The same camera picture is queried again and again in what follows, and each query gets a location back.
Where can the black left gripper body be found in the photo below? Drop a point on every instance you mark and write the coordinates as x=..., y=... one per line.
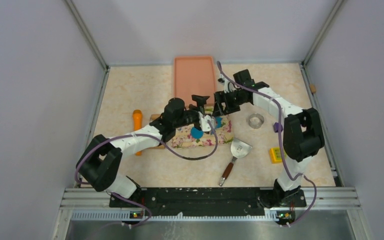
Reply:
x=189, y=117

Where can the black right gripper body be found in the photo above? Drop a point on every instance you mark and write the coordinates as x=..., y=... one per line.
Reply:
x=234, y=100

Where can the wooden double-ended roller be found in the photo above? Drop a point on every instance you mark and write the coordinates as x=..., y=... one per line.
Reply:
x=152, y=118

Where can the metal scraper wooden handle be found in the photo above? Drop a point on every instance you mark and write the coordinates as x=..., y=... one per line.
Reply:
x=239, y=149

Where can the blue dough piece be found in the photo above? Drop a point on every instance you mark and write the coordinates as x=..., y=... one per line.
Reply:
x=195, y=133

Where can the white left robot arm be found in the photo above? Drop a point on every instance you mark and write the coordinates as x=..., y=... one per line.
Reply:
x=99, y=164

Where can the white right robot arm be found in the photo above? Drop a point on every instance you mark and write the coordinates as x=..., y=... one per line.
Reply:
x=300, y=138

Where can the pink rectangular tray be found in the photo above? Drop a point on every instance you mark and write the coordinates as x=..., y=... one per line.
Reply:
x=194, y=75

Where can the purple toy block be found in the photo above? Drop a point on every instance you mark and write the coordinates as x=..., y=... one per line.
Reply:
x=277, y=127

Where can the yellow red blue toy block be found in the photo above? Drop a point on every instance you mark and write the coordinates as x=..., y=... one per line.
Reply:
x=275, y=155

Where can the small wooden cork piece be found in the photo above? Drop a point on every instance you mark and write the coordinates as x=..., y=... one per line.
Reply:
x=312, y=88

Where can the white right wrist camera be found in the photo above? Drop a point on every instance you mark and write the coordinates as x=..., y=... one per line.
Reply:
x=228, y=86

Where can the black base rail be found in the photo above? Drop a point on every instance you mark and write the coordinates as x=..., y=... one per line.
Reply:
x=213, y=202

